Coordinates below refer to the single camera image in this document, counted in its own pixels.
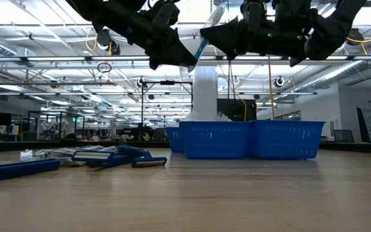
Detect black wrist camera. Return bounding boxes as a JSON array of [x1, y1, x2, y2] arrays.
[[146, 0, 180, 30], [240, 0, 267, 33]]

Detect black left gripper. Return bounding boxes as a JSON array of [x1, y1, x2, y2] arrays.
[[120, 11, 198, 70]]

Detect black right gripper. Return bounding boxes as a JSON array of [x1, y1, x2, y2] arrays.
[[200, 0, 315, 61]]

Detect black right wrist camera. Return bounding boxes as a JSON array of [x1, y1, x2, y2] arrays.
[[240, 0, 267, 33]]

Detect yellow hanging cable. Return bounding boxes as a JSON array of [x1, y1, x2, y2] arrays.
[[267, 56, 276, 122]]

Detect black coiled cable loop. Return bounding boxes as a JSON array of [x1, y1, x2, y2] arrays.
[[97, 63, 113, 74]]

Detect black hanging cable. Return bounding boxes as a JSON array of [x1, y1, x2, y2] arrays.
[[227, 59, 238, 101]]

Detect black metal frame stand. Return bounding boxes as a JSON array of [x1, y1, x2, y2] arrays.
[[140, 81, 195, 130]]

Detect black leaning panel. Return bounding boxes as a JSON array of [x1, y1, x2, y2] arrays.
[[356, 108, 371, 144]]

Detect white building column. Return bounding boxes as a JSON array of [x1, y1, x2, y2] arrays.
[[193, 66, 219, 122]]

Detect black mesh chair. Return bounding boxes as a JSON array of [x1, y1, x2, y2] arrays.
[[333, 130, 356, 144]]

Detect small silvery sachet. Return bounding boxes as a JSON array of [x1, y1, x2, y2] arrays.
[[75, 144, 119, 154], [19, 148, 35, 163]]

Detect long blue razor handle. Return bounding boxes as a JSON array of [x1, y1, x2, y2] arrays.
[[0, 159, 61, 185]]

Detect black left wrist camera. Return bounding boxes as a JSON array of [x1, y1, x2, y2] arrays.
[[146, 0, 180, 30]]

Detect black cabinet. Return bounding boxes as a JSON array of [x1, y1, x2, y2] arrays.
[[216, 99, 258, 122]]

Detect black table frame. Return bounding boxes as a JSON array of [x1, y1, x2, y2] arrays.
[[0, 140, 371, 155]]

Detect blue plastic basket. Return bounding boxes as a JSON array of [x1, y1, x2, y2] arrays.
[[178, 121, 251, 160], [247, 120, 327, 160], [165, 126, 185, 154]]

